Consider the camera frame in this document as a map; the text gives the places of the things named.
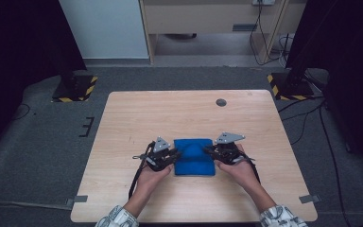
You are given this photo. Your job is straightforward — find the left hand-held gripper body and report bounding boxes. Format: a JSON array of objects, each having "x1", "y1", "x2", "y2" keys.
[{"x1": 131, "y1": 136, "x2": 172, "y2": 172}]

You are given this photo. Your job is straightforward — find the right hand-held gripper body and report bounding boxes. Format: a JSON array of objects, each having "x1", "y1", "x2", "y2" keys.
[{"x1": 215, "y1": 131, "x2": 254, "y2": 166}]

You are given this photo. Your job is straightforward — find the blue cloth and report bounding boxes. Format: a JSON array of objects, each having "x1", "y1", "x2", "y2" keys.
[{"x1": 173, "y1": 137, "x2": 216, "y2": 177}]

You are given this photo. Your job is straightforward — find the person's right hand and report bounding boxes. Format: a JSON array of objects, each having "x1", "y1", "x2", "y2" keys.
[{"x1": 216, "y1": 145, "x2": 259, "y2": 192}]

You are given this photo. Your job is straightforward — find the person's left hand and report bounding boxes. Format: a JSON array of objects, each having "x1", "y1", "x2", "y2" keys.
[{"x1": 135, "y1": 164, "x2": 174, "y2": 198}]

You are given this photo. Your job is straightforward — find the black stand with striped base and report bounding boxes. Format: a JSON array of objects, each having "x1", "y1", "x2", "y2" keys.
[
  {"x1": 51, "y1": 62, "x2": 98, "y2": 103},
  {"x1": 267, "y1": 67, "x2": 316, "y2": 101}
]

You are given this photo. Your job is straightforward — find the grey tape piece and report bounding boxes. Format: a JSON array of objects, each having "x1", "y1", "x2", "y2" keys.
[
  {"x1": 64, "y1": 195, "x2": 89, "y2": 209},
  {"x1": 298, "y1": 194, "x2": 322, "y2": 204}
]

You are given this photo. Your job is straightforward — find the light wooden desk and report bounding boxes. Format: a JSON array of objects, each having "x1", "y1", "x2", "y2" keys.
[{"x1": 138, "y1": 0, "x2": 307, "y2": 66}]

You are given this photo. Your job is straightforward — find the white cabinet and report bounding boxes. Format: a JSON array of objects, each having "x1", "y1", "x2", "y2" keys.
[{"x1": 58, "y1": 0, "x2": 149, "y2": 61}]

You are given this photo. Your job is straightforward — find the black curtain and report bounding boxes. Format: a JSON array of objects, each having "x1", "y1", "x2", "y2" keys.
[
  {"x1": 0, "y1": 0, "x2": 88, "y2": 160},
  {"x1": 285, "y1": 0, "x2": 363, "y2": 181}
]

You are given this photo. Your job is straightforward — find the white power strip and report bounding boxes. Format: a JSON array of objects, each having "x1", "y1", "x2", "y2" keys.
[{"x1": 251, "y1": 0, "x2": 277, "y2": 7}]

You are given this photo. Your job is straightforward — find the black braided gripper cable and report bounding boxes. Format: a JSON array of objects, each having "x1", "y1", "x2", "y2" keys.
[
  {"x1": 239, "y1": 150, "x2": 262, "y2": 185},
  {"x1": 128, "y1": 141, "x2": 156, "y2": 201}
]

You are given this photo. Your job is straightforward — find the long black floor cable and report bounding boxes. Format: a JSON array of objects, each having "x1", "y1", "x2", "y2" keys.
[{"x1": 318, "y1": 100, "x2": 349, "y2": 227}]

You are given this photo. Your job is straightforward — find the black hanging power cable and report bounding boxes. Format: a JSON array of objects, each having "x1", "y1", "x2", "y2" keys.
[{"x1": 248, "y1": 3, "x2": 285, "y2": 67}]

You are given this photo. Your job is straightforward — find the thin black floor cable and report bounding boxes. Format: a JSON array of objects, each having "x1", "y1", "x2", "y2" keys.
[{"x1": 12, "y1": 103, "x2": 32, "y2": 122}]

